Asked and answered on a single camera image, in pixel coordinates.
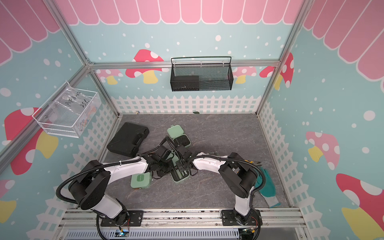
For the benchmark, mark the black wire mesh basket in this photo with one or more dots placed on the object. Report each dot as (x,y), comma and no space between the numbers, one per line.
(215,73)

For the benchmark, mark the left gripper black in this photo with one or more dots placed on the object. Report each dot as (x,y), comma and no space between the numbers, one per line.
(161,174)

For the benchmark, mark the yellow handled pliers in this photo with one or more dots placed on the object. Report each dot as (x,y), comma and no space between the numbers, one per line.
(254,163)

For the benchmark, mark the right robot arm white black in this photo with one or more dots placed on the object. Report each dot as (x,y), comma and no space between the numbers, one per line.
(244,178)

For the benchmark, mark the black box in basket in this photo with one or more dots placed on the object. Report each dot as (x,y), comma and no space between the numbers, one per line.
(185,83)

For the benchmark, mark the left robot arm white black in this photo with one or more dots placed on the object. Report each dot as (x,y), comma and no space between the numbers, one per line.
(87,189)

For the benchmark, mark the green clipper case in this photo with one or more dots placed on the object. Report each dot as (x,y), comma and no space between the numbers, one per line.
(141,181)
(178,172)
(178,136)

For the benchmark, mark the clear acrylic wall bin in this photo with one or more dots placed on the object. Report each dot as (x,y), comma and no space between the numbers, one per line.
(68,112)

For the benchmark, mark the black plastic tool case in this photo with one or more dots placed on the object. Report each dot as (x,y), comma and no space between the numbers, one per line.
(128,139)

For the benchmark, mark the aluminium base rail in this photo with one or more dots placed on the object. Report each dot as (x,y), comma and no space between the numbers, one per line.
(186,218)

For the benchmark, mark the green work glove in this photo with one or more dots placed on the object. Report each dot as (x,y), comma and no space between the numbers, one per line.
(268,192)

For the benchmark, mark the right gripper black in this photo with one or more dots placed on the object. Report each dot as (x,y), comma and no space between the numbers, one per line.
(178,165)

